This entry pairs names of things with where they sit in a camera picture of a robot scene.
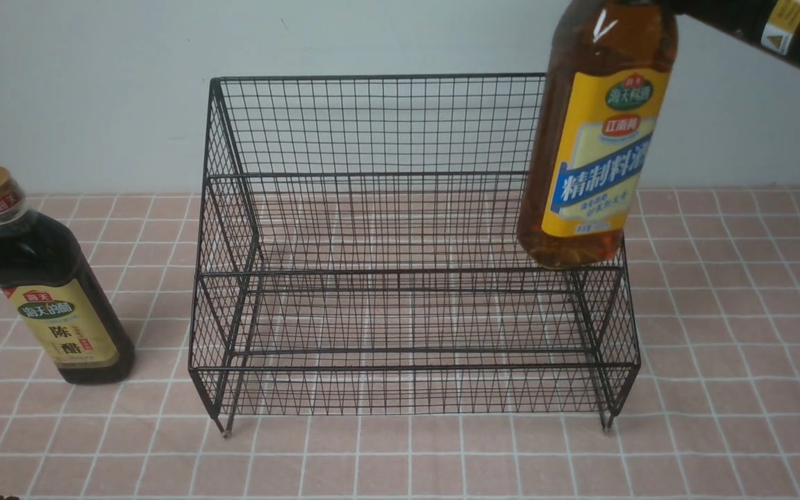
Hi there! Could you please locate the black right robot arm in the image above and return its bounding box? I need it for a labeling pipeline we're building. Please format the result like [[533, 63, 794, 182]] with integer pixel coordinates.
[[664, 1, 800, 69]]

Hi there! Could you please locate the dark vinegar bottle gold cap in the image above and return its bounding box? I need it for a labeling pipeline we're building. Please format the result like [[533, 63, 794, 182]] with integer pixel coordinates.
[[0, 167, 135, 384]]

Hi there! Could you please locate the pink checkered tablecloth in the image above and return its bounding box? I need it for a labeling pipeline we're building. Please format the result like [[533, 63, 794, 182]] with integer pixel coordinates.
[[0, 187, 800, 499]]

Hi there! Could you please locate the amber cooking wine bottle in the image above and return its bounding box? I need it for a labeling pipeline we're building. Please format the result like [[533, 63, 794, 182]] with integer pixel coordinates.
[[517, 1, 678, 269]]

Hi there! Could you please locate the black wire mesh shelf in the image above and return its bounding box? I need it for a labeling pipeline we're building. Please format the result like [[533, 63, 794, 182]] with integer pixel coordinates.
[[188, 73, 641, 437]]

